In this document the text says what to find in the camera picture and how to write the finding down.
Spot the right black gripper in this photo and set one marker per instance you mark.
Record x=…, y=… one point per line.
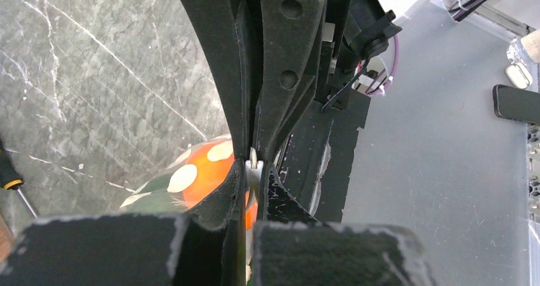
x=354, y=32

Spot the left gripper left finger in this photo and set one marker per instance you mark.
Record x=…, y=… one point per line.
x=199, y=248

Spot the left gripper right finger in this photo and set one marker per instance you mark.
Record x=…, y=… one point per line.
x=290, y=247

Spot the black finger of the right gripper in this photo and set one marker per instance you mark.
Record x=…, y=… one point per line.
x=218, y=25

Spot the clear zip top bag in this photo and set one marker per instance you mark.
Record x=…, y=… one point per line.
x=196, y=173

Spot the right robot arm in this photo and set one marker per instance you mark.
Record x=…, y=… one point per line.
x=252, y=23

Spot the yellow black screwdriver left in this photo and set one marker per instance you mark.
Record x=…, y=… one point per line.
x=12, y=180

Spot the black phone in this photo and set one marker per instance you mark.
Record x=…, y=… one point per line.
x=516, y=104

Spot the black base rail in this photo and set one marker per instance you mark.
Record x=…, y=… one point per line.
x=318, y=156

